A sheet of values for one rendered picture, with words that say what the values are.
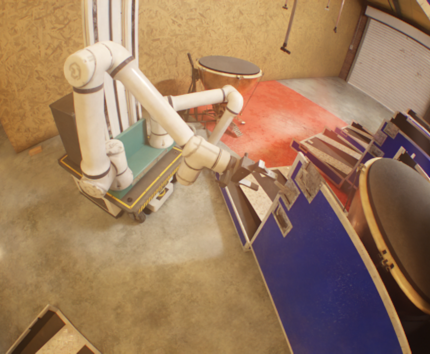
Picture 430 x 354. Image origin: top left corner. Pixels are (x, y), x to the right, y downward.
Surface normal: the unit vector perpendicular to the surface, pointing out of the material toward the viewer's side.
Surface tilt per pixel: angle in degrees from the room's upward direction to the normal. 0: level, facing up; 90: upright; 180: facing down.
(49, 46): 90
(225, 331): 0
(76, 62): 87
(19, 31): 90
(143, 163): 0
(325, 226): 90
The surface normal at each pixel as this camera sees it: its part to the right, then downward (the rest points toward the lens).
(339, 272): -0.96, 0.11
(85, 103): 0.25, 0.77
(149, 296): 0.12, -0.68
